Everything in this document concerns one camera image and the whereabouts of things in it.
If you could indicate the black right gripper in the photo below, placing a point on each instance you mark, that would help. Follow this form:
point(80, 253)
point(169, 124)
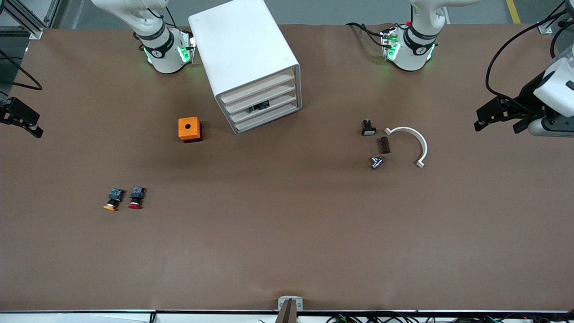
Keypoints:
point(13, 111)

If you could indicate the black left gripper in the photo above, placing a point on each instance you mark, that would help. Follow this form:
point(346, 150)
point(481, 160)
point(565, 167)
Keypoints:
point(527, 95)

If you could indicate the red push button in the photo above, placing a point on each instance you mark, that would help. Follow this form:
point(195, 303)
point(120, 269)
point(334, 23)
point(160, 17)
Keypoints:
point(136, 194)

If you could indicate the white plastic drawer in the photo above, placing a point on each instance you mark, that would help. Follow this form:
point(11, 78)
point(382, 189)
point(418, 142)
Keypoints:
point(282, 100)
point(280, 79)
point(280, 89)
point(282, 111)

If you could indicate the orange push button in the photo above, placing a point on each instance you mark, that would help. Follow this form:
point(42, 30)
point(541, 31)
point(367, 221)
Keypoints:
point(114, 197)

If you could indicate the white drawer cabinet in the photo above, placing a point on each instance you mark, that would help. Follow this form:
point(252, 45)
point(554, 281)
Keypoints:
point(242, 40)

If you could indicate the green push button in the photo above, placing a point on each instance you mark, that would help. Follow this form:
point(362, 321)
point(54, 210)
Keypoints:
point(261, 106)

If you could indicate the brown terminal block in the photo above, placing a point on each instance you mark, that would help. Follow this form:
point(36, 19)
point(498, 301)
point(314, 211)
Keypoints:
point(383, 145)

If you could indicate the small silver metal connector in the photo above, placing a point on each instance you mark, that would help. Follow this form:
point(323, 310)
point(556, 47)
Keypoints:
point(376, 162)

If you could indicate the white curved bracket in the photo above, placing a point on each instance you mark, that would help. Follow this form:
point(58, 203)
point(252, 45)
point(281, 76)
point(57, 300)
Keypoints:
point(424, 148)

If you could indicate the aluminium frame profile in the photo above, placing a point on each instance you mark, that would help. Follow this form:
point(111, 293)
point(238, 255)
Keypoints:
point(36, 32)
point(545, 28)

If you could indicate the black switch white face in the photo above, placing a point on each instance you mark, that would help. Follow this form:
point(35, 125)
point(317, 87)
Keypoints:
point(368, 131)

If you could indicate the orange button enclosure box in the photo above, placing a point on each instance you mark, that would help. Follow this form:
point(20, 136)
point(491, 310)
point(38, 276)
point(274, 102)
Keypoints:
point(183, 130)

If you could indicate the white table edge rail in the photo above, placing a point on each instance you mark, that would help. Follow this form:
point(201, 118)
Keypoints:
point(89, 317)

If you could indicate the grey metal bracket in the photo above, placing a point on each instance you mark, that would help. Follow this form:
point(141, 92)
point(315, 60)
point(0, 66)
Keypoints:
point(280, 304)

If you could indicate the brown vertical post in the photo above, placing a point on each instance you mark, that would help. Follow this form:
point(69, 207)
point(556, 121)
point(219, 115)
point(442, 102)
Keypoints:
point(287, 314)

